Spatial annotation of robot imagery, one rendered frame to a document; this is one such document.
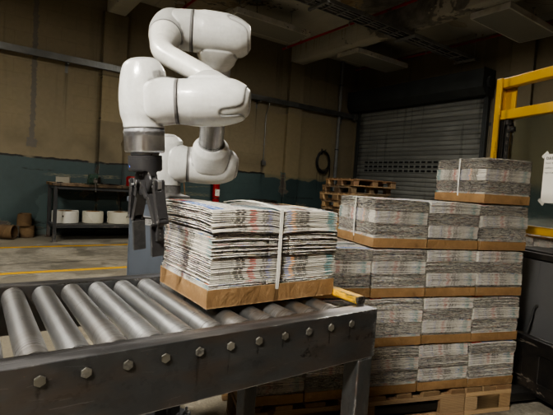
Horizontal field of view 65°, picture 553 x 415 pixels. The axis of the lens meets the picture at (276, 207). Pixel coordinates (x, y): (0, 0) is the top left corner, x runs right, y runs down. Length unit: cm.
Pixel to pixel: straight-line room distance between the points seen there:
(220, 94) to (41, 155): 722
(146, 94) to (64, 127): 722
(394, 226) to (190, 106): 131
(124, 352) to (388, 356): 158
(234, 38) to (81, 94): 691
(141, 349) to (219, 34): 102
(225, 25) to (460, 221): 142
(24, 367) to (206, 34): 108
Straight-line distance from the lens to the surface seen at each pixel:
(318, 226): 113
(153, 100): 99
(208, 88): 99
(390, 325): 215
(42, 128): 814
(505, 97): 323
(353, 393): 117
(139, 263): 193
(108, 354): 79
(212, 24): 150
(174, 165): 186
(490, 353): 257
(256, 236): 102
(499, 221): 242
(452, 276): 229
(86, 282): 127
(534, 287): 307
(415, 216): 213
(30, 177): 810
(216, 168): 184
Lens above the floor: 109
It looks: 3 degrees down
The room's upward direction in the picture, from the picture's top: 4 degrees clockwise
